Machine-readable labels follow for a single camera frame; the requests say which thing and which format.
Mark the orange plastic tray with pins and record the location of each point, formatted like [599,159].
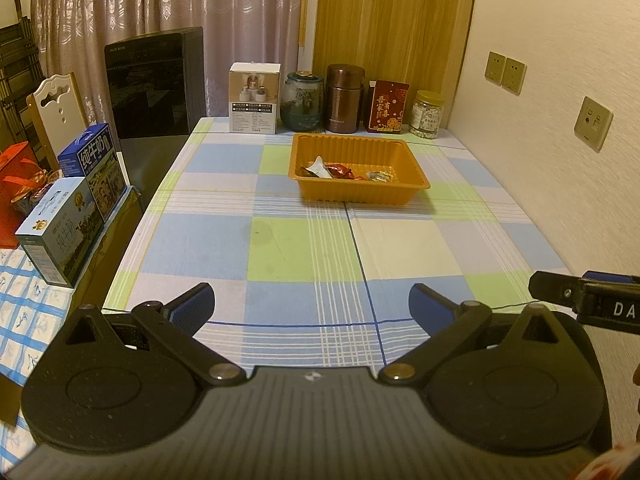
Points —
[360,147]

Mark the white chair back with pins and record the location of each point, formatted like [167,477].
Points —
[60,115]

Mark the grey transparent snack packet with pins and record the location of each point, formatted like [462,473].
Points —
[380,176]

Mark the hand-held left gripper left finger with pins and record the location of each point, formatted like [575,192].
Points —
[192,306]

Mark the person's right forearm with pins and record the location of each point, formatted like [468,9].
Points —
[615,462]

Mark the blue white patterned cloth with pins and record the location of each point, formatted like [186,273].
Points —
[25,320]

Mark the wooden panel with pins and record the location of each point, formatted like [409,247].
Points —
[395,15]

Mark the checked tablecloth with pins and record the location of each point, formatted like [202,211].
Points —
[300,250]

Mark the white silver snack packet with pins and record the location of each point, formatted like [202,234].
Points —
[316,167]

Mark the beige wall outlet plate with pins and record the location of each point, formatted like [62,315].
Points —
[594,124]

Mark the dark green glass jar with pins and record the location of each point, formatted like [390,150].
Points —
[302,102]

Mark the black glossy appliance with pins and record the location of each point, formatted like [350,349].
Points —
[152,85]

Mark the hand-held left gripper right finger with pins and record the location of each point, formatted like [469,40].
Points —
[429,305]

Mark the red gift box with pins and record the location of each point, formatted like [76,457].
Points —
[15,195]

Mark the white cardboard box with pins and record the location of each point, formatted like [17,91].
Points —
[254,102]

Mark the beige wall socket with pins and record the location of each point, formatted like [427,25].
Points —
[514,75]
[495,67]

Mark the brown metal thermos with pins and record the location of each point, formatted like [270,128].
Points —
[345,100]

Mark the black folding rack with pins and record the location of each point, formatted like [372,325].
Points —
[17,75]

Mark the red gold printed box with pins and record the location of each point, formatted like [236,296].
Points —
[389,107]

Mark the light blue milk carton box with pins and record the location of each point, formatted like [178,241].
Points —
[57,230]

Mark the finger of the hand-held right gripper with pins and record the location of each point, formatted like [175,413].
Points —
[550,286]
[610,277]

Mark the dark blue milk carton box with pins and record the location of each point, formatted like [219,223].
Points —
[95,170]

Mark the yellow lid plastic jar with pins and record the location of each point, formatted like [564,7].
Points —
[427,117]

